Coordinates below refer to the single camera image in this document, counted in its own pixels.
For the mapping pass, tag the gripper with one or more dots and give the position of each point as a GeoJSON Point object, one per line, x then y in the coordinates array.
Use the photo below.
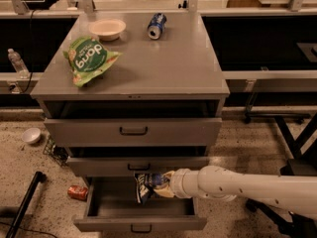
{"type": "Point", "coordinates": [178, 182]}

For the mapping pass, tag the blue chip bag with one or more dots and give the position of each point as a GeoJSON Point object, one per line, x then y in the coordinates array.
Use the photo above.
{"type": "Point", "coordinates": [148, 185]}

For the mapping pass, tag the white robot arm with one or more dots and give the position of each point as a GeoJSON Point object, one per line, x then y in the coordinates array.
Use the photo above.
{"type": "Point", "coordinates": [291, 193]}

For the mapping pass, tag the grey middle drawer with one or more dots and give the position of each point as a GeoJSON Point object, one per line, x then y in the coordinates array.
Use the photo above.
{"type": "Point", "coordinates": [125, 167]}

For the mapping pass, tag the grey drawer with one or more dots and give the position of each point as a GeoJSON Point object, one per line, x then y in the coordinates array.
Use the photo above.
{"type": "Point", "coordinates": [134, 132]}
{"type": "Point", "coordinates": [125, 167]}
{"type": "Point", "coordinates": [112, 206]}

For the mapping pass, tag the grey bottom drawer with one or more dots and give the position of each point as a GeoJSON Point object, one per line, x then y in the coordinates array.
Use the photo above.
{"type": "Point", "coordinates": [112, 206]}

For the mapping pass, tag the grey top drawer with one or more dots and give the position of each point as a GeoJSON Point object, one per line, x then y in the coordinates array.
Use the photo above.
{"type": "Point", "coordinates": [134, 132]}

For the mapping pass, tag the grey metal drawer cabinet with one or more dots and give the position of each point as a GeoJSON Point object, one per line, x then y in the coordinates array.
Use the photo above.
{"type": "Point", "coordinates": [177, 76]}

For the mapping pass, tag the green chip bag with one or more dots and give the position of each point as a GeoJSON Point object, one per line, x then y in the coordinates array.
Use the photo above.
{"type": "Point", "coordinates": [88, 59]}

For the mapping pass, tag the orange crushed can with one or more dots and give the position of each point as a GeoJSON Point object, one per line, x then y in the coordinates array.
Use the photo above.
{"type": "Point", "coordinates": [78, 192]}

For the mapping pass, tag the black stand leg left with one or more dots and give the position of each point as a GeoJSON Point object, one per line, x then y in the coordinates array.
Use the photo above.
{"type": "Point", "coordinates": [38, 177]}

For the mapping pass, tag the white bowl on floor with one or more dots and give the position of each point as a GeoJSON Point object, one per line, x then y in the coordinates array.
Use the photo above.
{"type": "Point", "coordinates": [32, 135]}

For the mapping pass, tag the blue soda can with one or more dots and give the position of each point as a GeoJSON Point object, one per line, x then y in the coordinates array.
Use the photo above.
{"type": "Point", "coordinates": [156, 26]}

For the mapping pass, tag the beige bowl on cabinet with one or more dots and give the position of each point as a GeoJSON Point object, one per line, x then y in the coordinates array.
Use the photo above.
{"type": "Point", "coordinates": [107, 29]}

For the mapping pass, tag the clear plastic water bottle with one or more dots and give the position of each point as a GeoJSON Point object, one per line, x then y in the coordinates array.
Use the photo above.
{"type": "Point", "coordinates": [18, 64]}

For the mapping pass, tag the small wire basket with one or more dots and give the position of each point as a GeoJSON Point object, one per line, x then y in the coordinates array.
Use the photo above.
{"type": "Point", "coordinates": [57, 154]}

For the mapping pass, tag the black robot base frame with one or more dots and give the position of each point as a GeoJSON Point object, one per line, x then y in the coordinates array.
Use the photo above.
{"type": "Point", "coordinates": [301, 164]}

